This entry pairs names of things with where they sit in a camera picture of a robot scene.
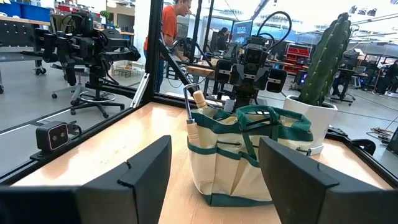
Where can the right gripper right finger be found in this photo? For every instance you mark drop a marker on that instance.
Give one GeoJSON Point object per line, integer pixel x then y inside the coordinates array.
{"type": "Point", "coordinates": [311, 199]}

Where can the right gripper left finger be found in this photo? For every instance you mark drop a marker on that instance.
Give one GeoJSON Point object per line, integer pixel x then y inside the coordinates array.
{"type": "Point", "coordinates": [124, 193]}

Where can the cream and green gardening bag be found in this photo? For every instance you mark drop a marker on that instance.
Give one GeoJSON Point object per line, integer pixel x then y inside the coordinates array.
{"type": "Point", "coordinates": [224, 174]}

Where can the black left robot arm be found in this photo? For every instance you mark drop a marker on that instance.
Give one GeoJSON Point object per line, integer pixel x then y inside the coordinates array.
{"type": "Point", "coordinates": [247, 96]}

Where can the red storage shelf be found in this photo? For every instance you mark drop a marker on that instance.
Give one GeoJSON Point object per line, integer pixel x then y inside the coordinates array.
{"type": "Point", "coordinates": [297, 57]}

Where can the tall green cactus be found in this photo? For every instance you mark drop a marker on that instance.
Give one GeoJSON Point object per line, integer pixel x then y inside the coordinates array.
{"type": "Point", "coordinates": [326, 62]}

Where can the white faceted plant pot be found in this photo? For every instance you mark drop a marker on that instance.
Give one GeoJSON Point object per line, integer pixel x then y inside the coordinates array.
{"type": "Point", "coordinates": [317, 121]}

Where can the computer monitor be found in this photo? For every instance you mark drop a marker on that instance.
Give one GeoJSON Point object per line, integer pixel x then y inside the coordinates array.
{"type": "Point", "coordinates": [242, 31]}

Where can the person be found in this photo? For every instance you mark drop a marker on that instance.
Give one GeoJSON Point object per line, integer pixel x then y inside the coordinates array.
{"type": "Point", "coordinates": [388, 76]}
{"type": "Point", "coordinates": [169, 25]}
{"type": "Point", "coordinates": [222, 39]}

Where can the black office chair base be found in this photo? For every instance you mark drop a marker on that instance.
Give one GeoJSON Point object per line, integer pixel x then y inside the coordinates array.
{"type": "Point", "coordinates": [96, 99]}

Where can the blue storage bins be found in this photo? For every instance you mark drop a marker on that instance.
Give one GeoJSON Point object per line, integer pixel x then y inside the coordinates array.
{"type": "Point", "coordinates": [25, 11]}

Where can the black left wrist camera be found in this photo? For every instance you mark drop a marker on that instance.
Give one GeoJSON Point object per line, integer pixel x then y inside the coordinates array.
{"type": "Point", "coordinates": [255, 55]}

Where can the black table-level camera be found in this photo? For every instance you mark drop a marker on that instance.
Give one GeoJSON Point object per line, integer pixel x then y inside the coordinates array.
{"type": "Point", "coordinates": [53, 137]}

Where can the black aluminium table frame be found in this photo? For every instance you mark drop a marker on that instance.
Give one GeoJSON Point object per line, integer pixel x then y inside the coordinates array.
{"type": "Point", "coordinates": [154, 46]}

